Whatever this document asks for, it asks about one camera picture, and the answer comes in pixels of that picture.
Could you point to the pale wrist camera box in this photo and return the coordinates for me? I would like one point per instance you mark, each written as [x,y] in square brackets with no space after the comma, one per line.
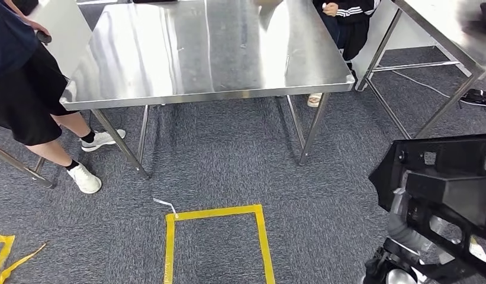
[480,251]

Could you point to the black plastic frame part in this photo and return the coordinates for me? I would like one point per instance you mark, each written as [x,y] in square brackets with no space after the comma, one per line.
[442,188]

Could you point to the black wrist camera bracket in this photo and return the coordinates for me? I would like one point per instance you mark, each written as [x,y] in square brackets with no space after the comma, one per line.
[442,270]

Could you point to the person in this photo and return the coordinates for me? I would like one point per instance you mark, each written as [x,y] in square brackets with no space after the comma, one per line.
[23,98]
[356,35]

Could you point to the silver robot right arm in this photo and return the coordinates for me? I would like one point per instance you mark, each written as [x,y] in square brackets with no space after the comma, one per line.
[407,239]

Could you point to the black round puck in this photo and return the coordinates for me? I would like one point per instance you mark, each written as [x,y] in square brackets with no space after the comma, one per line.
[44,38]

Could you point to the black power adapter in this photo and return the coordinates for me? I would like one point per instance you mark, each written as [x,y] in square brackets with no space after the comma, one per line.
[478,96]

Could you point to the person's left hand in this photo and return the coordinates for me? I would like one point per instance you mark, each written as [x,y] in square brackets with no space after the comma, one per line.
[332,9]
[38,28]

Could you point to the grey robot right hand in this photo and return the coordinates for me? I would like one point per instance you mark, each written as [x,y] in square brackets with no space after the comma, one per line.
[397,207]

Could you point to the stainless steel workbench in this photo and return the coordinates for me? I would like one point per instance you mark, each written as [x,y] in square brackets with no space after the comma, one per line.
[188,51]

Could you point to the white tape strip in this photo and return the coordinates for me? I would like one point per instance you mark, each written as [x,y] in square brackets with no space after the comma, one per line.
[164,203]

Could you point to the torn yellow floor tape marking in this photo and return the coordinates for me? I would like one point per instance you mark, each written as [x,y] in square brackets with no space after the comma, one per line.
[1,238]

